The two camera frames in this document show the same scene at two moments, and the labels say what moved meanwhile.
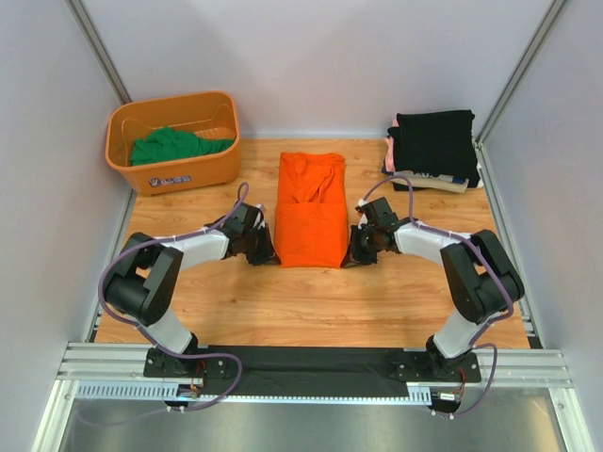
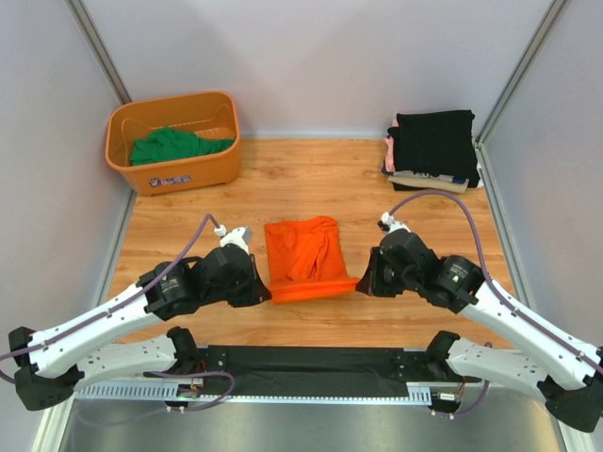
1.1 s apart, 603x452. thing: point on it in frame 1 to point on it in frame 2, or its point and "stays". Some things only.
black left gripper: x=268 y=255 to x=256 y=293
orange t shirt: x=311 y=221 to x=304 y=259
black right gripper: x=354 y=256 to x=370 y=284
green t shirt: x=166 y=144 stays
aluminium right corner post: x=520 y=72 stays
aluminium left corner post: x=99 y=50 stays
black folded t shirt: x=437 y=142 stays
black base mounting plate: x=309 y=370 stays
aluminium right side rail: x=506 y=233 stays
